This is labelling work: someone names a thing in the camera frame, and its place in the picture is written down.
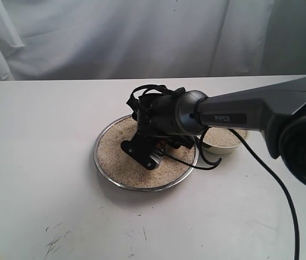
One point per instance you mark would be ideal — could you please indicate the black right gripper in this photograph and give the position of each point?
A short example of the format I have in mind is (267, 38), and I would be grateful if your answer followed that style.
(156, 116)

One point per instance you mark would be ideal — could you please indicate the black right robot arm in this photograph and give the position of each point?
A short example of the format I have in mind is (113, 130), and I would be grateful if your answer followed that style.
(277, 111)

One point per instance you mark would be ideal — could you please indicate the round steel rice plate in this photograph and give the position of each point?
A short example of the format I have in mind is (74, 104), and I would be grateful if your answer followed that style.
(121, 170)

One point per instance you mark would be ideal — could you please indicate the small white rice bowl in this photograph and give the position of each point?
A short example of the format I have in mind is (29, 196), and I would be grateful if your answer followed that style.
(220, 141)

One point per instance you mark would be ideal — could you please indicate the white backdrop curtain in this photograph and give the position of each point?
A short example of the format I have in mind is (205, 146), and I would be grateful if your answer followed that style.
(72, 40)

